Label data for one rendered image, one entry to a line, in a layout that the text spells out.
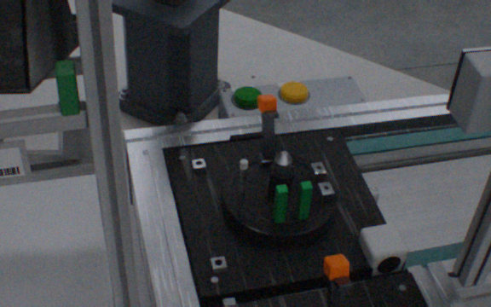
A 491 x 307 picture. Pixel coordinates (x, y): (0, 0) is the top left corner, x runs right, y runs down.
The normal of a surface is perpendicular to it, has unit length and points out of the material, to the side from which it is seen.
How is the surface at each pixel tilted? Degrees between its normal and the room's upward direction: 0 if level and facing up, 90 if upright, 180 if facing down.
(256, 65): 0
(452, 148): 90
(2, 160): 90
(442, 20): 0
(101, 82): 90
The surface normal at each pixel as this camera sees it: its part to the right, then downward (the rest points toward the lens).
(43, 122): 0.24, 0.66
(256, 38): 0.05, -0.74
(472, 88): -0.97, 0.12
